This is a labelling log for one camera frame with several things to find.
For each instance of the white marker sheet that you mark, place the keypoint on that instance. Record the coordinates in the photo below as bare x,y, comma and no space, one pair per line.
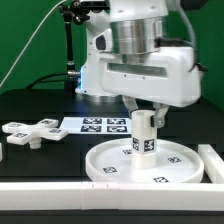
97,125

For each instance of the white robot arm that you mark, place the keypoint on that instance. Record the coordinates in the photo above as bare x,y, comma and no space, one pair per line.
129,55

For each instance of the white round table top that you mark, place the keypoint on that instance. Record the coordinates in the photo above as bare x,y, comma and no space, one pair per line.
117,161

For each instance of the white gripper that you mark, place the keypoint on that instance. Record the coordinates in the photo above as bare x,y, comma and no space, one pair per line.
167,77

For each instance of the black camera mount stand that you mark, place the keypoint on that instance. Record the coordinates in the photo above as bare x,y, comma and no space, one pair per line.
93,13

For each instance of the white front fence rail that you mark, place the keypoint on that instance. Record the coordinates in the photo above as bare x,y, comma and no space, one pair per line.
119,196

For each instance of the white right fence block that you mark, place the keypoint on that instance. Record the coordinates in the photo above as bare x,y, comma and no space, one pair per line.
213,163

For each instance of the white cross-shaped table base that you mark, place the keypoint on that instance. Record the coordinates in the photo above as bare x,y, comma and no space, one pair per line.
21,134

